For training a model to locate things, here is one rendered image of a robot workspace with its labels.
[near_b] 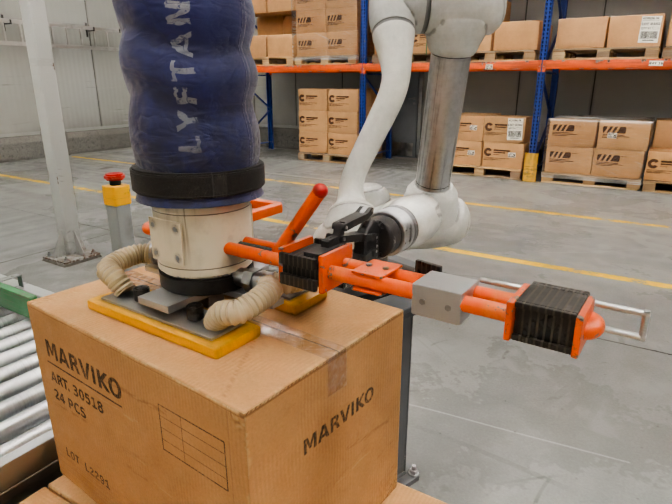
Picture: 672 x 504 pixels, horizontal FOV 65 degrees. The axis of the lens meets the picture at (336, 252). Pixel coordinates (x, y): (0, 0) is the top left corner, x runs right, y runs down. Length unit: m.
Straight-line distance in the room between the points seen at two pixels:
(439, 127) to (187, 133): 0.79
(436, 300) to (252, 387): 0.28
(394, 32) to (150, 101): 0.62
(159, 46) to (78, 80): 10.95
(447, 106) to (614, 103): 7.73
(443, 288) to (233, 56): 0.47
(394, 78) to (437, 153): 0.34
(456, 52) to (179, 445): 1.05
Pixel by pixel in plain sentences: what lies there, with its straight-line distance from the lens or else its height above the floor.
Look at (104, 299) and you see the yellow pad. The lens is 1.05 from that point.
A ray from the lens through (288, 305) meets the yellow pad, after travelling 0.95.
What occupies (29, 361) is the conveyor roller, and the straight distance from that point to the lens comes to 1.86.
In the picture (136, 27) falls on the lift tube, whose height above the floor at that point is 1.42.
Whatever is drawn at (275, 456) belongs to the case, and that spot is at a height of 0.85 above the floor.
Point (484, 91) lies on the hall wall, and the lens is 9.47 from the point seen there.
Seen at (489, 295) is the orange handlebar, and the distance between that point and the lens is 0.71.
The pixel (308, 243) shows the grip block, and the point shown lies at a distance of 0.86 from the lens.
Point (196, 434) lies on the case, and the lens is 0.81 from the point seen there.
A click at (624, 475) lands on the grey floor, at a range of 2.30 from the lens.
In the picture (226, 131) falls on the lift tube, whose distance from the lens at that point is 0.86.
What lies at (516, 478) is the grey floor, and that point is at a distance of 2.14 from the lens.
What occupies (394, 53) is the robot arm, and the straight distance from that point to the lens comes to 1.26.
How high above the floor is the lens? 1.34
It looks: 18 degrees down
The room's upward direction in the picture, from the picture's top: straight up
